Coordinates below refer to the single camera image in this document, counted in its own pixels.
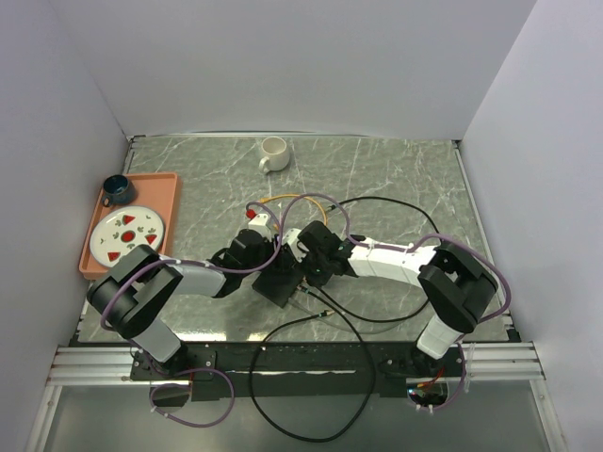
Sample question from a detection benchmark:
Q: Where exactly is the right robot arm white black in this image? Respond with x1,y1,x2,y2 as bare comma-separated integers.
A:
297,221,498,376

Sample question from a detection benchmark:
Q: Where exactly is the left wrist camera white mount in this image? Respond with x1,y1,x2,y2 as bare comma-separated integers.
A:
246,209,273,239

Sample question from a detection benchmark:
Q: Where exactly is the pink tray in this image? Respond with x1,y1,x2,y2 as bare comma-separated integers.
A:
79,172,182,281

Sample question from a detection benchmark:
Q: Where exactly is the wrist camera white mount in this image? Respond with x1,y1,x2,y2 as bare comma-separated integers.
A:
282,228,304,259
246,209,273,239

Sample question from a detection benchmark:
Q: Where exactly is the dark blue cup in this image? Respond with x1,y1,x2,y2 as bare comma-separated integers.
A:
101,174,138,207

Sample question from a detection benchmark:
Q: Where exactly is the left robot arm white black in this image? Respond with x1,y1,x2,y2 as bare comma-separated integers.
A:
87,229,302,379

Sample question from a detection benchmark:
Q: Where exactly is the white watermelon pattern plate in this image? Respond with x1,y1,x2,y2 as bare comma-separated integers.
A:
89,206,165,267

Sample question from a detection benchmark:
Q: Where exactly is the black network switch box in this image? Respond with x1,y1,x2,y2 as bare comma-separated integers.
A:
252,267,303,308

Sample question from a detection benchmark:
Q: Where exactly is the yellow ethernet cable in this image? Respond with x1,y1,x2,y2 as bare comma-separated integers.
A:
259,193,329,227

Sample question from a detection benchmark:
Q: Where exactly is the white ceramic mug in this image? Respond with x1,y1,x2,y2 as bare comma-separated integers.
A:
258,137,290,174

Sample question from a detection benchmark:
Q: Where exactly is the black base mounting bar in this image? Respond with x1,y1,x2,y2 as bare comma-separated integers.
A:
130,342,464,401

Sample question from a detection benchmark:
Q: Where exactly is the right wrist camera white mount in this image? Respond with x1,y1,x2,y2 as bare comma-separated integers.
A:
282,228,304,259

